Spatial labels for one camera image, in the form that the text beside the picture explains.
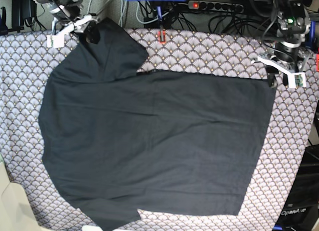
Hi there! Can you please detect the patterned fan-print tablecloth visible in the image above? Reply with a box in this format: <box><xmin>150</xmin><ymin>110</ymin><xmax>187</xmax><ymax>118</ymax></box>
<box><xmin>0</xmin><ymin>29</ymin><xmax>319</xmax><ymax>231</ymax></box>

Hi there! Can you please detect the orange clamp right edge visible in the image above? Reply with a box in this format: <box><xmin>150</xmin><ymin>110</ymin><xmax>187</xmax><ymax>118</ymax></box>
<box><xmin>316</xmin><ymin>54</ymin><xmax>319</xmax><ymax>72</ymax></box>

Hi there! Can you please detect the black T-shirt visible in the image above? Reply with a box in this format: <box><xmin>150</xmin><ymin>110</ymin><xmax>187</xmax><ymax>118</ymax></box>
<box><xmin>39</xmin><ymin>19</ymin><xmax>276</xmax><ymax>231</ymax></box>

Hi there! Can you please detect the black power strip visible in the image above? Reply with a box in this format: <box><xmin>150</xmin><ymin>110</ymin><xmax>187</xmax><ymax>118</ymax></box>
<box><xmin>187</xmin><ymin>0</ymin><xmax>244</xmax><ymax>13</ymax></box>

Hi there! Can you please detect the orange and black clamp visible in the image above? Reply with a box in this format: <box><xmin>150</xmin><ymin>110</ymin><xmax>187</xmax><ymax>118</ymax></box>
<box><xmin>158</xmin><ymin>29</ymin><xmax>166</xmax><ymax>44</ymax></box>

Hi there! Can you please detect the beige plastic bin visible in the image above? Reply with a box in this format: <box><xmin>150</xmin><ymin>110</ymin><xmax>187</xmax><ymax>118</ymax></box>
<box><xmin>0</xmin><ymin>160</ymin><xmax>41</xmax><ymax>231</ymax></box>

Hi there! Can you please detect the black power adapter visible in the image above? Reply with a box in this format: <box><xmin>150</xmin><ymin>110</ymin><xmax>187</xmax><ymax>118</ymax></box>
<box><xmin>11</xmin><ymin>0</ymin><xmax>37</xmax><ymax>28</ymax></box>

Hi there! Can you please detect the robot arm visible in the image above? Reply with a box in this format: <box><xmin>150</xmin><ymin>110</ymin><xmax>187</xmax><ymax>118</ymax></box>
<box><xmin>262</xmin><ymin>0</ymin><xmax>311</xmax><ymax>89</ymax></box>
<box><xmin>32</xmin><ymin>0</ymin><xmax>100</xmax><ymax>48</ymax></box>

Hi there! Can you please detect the blue clamp right edge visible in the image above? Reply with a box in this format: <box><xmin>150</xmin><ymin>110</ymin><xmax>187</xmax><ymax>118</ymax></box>
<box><xmin>306</xmin><ymin>21</ymin><xmax>316</xmax><ymax>49</ymax></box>

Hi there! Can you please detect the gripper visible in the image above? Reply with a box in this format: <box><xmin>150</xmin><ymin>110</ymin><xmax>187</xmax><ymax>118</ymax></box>
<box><xmin>266</xmin><ymin>41</ymin><xmax>305</xmax><ymax>88</ymax></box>
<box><xmin>58</xmin><ymin>14</ymin><xmax>100</xmax><ymax>44</ymax></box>

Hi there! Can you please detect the black OpenArm box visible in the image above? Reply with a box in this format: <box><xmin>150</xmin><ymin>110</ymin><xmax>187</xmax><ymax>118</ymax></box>
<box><xmin>273</xmin><ymin>145</ymin><xmax>319</xmax><ymax>231</ymax></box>

